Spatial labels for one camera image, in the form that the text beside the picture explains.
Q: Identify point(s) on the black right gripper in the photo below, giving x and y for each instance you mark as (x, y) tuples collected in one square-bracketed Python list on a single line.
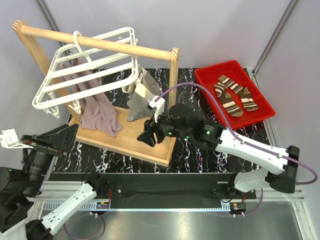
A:
[(147, 137)]

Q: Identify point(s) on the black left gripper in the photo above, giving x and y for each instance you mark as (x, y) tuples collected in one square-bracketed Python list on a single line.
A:
[(60, 140)]

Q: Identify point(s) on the wooden clothes rack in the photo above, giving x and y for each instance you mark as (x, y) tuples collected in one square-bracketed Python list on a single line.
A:
[(42, 44)]

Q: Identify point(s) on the grey cream sock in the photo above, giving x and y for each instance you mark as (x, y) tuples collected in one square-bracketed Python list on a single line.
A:
[(140, 93)]

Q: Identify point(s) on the white plastic clip hanger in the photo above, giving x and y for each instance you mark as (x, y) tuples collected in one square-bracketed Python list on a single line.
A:
[(46, 99)]

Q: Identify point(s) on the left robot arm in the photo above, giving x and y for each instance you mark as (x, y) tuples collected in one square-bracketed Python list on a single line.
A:
[(17, 186)]

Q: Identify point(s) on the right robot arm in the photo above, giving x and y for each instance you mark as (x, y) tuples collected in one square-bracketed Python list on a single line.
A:
[(275, 170)]

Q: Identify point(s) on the mauve hanging cloth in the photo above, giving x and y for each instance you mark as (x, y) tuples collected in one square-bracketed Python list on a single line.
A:
[(98, 112)]

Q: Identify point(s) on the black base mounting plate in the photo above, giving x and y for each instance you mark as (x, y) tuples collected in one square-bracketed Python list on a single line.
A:
[(171, 189)]

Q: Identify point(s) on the brown striped sock left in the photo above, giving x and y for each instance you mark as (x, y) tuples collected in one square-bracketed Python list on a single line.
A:
[(227, 101)]

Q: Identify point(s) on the brown striped sock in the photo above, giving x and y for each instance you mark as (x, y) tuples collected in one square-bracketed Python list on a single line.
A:
[(243, 92), (227, 101)]

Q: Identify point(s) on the red plastic bin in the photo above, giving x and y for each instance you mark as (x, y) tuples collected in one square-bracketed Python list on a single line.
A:
[(208, 77)]

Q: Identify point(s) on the brown striped sock right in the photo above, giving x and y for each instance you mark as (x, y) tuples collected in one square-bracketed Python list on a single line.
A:
[(243, 92)]

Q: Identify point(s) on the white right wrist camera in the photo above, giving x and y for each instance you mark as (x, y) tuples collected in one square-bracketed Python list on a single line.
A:
[(157, 105)]

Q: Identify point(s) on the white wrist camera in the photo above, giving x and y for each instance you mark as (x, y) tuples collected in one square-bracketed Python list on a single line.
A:
[(157, 105), (9, 139)]

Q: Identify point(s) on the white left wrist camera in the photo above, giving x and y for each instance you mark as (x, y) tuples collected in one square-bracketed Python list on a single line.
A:
[(9, 139)]

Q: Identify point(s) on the white slotted cable duct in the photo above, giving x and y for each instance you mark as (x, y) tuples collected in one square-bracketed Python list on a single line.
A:
[(97, 206)]

